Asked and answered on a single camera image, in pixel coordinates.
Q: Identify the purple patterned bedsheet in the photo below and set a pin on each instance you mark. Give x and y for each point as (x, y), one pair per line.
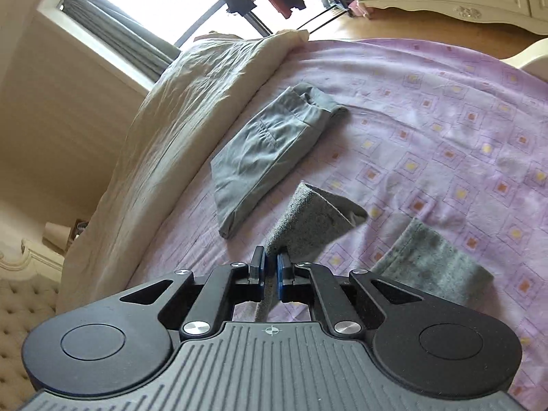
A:
(428, 145)

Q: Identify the cream bed footboard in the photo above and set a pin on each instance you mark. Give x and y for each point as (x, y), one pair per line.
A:
(531, 55)

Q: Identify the speckled grey pants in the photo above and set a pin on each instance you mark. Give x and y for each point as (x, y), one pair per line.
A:
(308, 216)

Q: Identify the grey curtain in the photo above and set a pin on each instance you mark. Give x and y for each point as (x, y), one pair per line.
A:
(115, 30)

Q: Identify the folded grey-blue pants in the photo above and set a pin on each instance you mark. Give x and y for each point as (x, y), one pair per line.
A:
(261, 154)

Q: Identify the tufted beige headboard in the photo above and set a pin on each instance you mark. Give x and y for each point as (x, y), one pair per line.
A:
(21, 308)

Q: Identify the bedside lamp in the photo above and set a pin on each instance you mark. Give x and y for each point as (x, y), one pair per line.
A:
(55, 235)

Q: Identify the cream duvet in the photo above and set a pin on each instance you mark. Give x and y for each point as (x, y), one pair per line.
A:
(171, 137)

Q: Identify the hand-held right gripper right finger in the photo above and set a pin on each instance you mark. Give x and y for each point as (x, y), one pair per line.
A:
(282, 275)

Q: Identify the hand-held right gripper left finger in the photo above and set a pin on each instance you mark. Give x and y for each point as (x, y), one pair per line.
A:
(262, 272)

